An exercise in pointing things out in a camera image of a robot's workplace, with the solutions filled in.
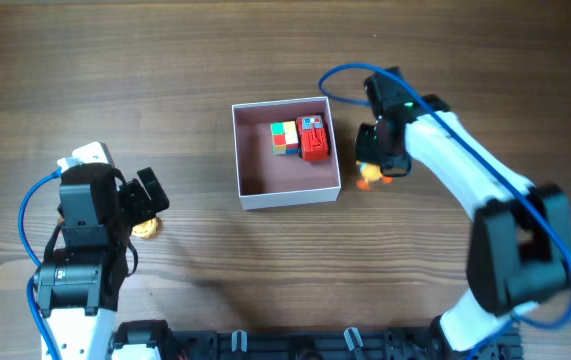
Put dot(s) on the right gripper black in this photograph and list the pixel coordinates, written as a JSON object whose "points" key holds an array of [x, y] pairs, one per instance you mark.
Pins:
{"points": [[366, 145]]}

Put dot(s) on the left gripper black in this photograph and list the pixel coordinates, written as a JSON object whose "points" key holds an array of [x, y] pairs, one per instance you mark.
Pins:
{"points": [[143, 204]]}

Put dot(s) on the yellow duck toy blue hat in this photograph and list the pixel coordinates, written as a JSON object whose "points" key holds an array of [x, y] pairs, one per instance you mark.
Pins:
{"points": [[370, 173]]}

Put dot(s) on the red toy fire truck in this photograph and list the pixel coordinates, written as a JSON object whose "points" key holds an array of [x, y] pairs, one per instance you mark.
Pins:
{"points": [[313, 139]]}

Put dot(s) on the white cardboard box pink inside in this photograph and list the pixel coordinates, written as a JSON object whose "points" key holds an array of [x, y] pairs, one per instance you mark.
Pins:
{"points": [[267, 180]]}

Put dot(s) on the multicoloured puzzle cube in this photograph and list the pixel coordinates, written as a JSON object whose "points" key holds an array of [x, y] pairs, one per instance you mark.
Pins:
{"points": [[284, 137]]}

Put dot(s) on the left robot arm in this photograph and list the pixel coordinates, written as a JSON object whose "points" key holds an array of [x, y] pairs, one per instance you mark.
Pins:
{"points": [[74, 292]]}

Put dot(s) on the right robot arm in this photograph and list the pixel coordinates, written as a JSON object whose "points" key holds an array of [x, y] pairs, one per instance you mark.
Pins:
{"points": [[519, 258]]}

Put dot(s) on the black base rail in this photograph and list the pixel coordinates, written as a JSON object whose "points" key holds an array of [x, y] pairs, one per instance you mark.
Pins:
{"points": [[155, 340]]}

